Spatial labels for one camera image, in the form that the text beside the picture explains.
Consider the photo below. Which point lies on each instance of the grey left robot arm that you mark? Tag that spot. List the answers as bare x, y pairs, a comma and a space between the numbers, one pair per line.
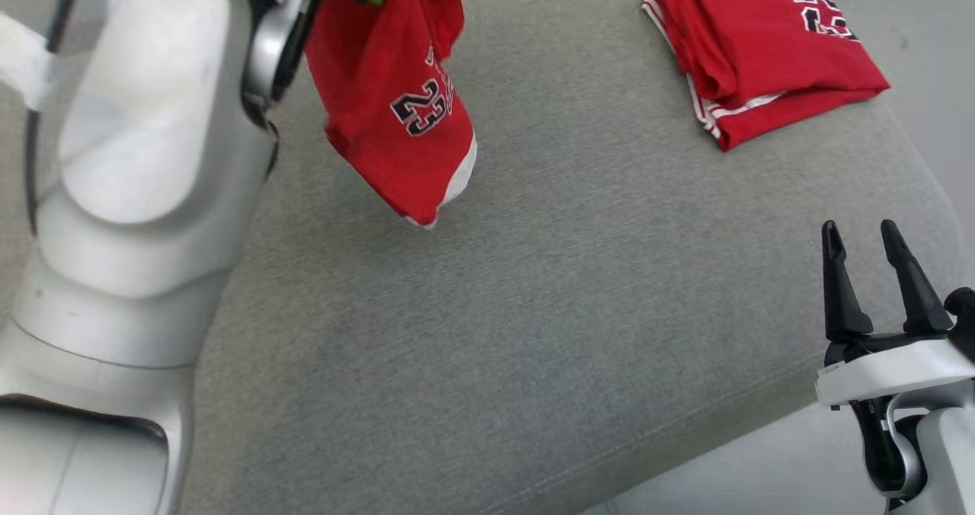
137, 195

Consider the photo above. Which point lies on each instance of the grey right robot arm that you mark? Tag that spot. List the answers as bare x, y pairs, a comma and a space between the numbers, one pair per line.
944, 462

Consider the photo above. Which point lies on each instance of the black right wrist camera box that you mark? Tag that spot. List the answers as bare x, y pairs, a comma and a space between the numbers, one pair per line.
963, 317

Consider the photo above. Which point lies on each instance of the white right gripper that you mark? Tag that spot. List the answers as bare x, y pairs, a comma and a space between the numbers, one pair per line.
899, 366

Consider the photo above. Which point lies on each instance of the red white-sleeved jersey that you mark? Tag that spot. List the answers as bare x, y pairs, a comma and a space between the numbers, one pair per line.
769, 58

